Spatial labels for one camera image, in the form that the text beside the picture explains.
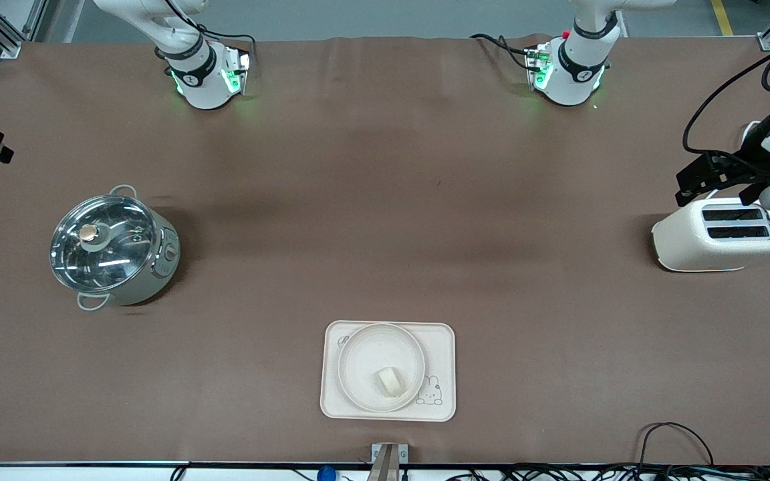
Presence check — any black cable bundle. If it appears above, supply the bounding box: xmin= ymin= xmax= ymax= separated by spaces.
xmin=445 ymin=463 xmax=770 ymax=481

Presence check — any cream round bowl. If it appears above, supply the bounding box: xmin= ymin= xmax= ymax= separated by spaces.
xmin=337 ymin=323 xmax=427 ymax=412

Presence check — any grey electric cooking pot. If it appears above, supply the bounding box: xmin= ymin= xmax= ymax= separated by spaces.
xmin=49 ymin=185 xmax=182 ymax=311

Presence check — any glass pot lid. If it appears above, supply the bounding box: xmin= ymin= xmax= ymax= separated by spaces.
xmin=49 ymin=195 xmax=158 ymax=292

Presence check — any brown table mat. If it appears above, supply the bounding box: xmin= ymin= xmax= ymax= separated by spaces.
xmin=0 ymin=33 xmax=770 ymax=466

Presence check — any metal table edge bracket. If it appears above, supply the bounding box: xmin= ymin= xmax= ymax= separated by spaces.
xmin=370 ymin=443 xmax=410 ymax=481

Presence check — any beige rabbit print tray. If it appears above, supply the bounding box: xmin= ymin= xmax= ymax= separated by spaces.
xmin=320 ymin=321 xmax=457 ymax=422

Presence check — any cream two-slot toaster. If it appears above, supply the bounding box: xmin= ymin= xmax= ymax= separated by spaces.
xmin=651 ymin=197 xmax=770 ymax=273

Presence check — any black left arm base cable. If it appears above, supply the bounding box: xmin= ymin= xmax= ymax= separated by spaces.
xmin=471 ymin=33 xmax=534 ymax=71

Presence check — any black arm base cable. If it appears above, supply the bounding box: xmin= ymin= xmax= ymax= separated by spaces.
xmin=471 ymin=33 xmax=534 ymax=71
xmin=195 ymin=25 xmax=257 ymax=54

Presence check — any pale bread bun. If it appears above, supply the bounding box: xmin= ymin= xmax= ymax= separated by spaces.
xmin=376 ymin=367 xmax=404 ymax=399

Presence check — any black right arm base cable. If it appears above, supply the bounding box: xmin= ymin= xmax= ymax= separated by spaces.
xmin=195 ymin=25 xmax=257 ymax=54

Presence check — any black looped cable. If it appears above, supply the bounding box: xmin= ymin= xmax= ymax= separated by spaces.
xmin=638 ymin=422 xmax=715 ymax=468

